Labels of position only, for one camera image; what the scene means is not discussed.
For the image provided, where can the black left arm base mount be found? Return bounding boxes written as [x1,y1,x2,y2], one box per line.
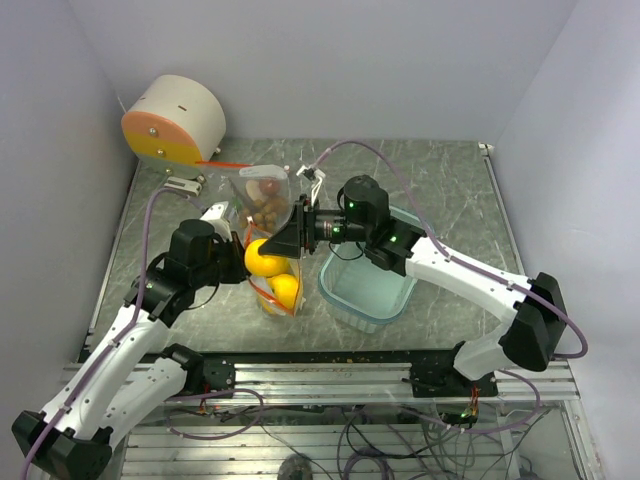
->
[160,343,235,396]

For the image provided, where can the yellow mango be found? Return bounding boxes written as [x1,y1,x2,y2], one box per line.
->
[244,238,289,278]

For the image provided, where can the bunch of brown longans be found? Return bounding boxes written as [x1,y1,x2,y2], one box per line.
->
[239,195,290,233]

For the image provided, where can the aluminium extrusion rail frame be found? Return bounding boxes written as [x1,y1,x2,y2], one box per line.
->
[106,352,603,479]

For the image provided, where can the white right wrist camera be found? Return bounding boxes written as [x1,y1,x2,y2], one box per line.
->
[296,165,326,206]

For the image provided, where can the yellow bell pepper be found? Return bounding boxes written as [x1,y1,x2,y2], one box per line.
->
[257,296,281,316]

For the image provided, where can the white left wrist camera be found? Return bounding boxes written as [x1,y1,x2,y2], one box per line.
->
[200,201,232,240]

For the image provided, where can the white garlic bulb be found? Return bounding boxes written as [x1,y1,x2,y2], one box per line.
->
[245,180,264,201]

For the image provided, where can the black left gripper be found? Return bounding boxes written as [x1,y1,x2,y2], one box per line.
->
[190,230,260,288]

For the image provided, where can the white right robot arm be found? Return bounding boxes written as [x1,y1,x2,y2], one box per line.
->
[259,175,566,396]

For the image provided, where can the round white drawer box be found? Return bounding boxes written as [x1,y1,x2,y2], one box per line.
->
[121,74,227,180]

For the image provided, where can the tangled cables below table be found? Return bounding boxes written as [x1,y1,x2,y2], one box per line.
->
[162,389,551,480]

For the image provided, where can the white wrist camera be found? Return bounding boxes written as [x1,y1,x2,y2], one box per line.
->
[296,165,326,206]
[200,201,232,240]

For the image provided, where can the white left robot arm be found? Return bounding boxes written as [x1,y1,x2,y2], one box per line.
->
[11,215,247,479]

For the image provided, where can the clear zip bag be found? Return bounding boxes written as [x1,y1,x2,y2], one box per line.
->
[243,222,304,317]
[202,162,293,236]

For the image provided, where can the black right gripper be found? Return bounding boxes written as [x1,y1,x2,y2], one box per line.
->
[261,194,371,258]

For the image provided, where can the small white metal latch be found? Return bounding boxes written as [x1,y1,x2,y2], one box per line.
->
[164,176,203,197]

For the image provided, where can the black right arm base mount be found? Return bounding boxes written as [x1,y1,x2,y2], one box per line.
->
[401,362,498,399]

